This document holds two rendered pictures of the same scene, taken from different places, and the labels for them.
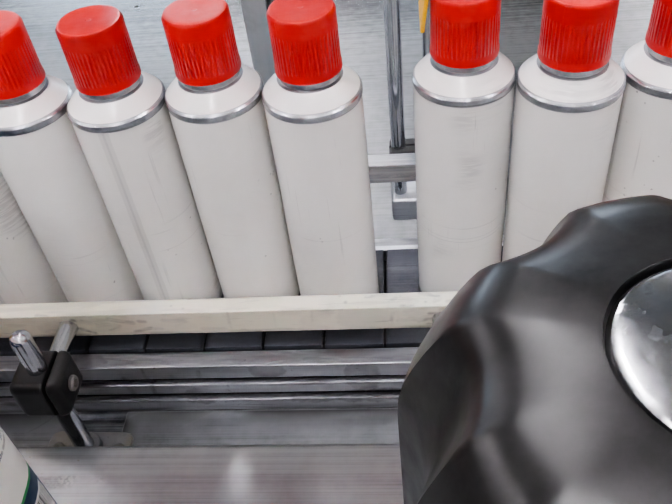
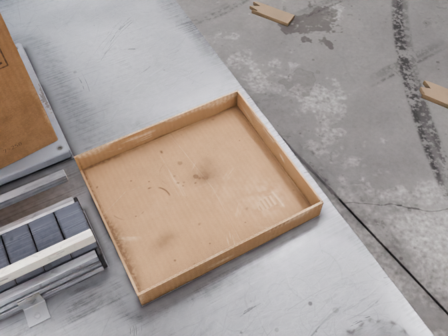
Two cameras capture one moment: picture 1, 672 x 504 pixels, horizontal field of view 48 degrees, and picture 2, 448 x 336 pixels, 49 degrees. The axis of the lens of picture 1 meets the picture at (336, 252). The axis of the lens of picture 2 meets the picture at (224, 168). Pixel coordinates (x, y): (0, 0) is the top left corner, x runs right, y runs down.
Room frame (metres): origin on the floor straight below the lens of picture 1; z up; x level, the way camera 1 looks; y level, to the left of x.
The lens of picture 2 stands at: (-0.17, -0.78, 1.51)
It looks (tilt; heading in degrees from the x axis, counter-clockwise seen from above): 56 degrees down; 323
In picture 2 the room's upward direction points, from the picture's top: straight up
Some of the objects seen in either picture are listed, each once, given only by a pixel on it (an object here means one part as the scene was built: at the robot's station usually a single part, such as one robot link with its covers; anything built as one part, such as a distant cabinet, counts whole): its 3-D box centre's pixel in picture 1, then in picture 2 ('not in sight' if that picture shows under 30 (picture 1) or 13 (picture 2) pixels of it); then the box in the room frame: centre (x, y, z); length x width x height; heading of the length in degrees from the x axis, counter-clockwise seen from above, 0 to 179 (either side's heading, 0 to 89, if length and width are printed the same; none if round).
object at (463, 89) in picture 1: (461, 162); not in sight; (0.33, -0.08, 0.98); 0.05 x 0.05 x 0.20
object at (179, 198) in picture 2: not in sight; (195, 185); (0.19, -0.99, 0.85); 0.30 x 0.26 x 0.04; 82
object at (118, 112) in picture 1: (145, 182); not in sight; (0.35, 0.10, 0.98); 0.05 x 0.05 x 0.20
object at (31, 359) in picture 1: (66, 375); not in sight; (0.29, 0.17, 0.89); 0.06 x 0.03 x 0.12; 172
